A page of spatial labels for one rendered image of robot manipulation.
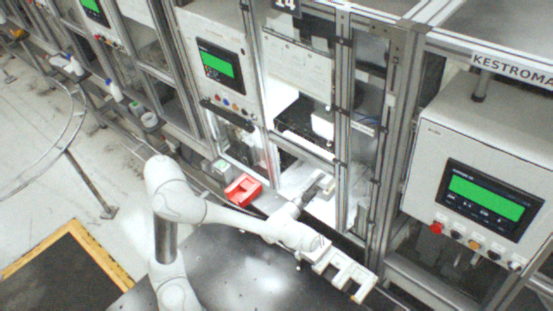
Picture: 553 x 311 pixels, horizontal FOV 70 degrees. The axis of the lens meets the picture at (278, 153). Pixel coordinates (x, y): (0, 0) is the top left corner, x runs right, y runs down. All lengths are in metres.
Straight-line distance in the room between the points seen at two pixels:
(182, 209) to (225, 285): 0.78
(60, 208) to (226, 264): 2.03
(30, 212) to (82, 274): 0.90
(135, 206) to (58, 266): 0.70
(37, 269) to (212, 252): 1.69
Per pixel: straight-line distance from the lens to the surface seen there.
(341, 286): 1.85
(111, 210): 3.55
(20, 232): 3.89
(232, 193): 2.10
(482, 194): 1.23
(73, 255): 3.47
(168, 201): 1.41
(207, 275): 2.17
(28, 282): 3.54
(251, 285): 2.09
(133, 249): 3.27
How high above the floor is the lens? 2.56
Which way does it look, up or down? 47 degrees down
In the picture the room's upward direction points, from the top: 8 degrees counter-clockwise
